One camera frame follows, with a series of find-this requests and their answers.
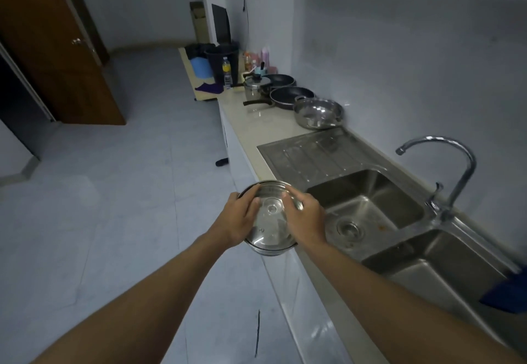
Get person's right hand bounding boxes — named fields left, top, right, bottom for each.
left=281, top=188, right=329, bottom=253

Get person's left hand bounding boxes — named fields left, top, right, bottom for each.
left=205, top=183, right=262, bottom=250

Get small steel pot black base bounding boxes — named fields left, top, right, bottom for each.
left=238, top=180, right=305, bottom=256

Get wide steel two-handled pan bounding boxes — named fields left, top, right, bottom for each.
left=293, top=96, right=345, bottom=131

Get black frying pan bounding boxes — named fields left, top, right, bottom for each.
left=243, top=86, right=316, bottom=111
left=260, top=73, right=297, bottom=89

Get steel pot with black handles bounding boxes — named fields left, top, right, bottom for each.
left=243, top=73, right=272, bottom=103

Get person's left forearm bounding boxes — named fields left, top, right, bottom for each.
left=31, top=234, right=233, bottom=364

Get person's right forearm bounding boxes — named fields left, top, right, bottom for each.
left=298, top=240, right=527, bottom=364

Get white base cabinet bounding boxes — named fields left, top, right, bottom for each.
left=218, top=106, right=355, bottom=364

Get stainless steel double sink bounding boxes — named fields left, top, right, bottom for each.
left=256, top=127, right=527, bottom=348

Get light wooden side table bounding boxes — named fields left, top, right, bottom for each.
left=177, top=46, right=248, bottom=103

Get purple cloth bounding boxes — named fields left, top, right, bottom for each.
left=194, top=81, right=225, bottom=95

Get black plastic bin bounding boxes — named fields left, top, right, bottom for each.
left=204, top=42, right=240, bottom=87

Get blue bag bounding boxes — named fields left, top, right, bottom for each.
left=189, top=56, right=214, bottom=80

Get chrome gooseneck faucet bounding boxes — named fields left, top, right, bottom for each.
left=395, top=135, right=478, bottom=222

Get black board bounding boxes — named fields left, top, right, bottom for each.
left=211, top=4, right=232, bottom=44

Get cardboard box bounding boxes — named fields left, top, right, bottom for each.
left=189, top=1, right=211, bottom=45

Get blue hanging towel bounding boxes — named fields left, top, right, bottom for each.
left=479, top=267, right=527, bottom=315

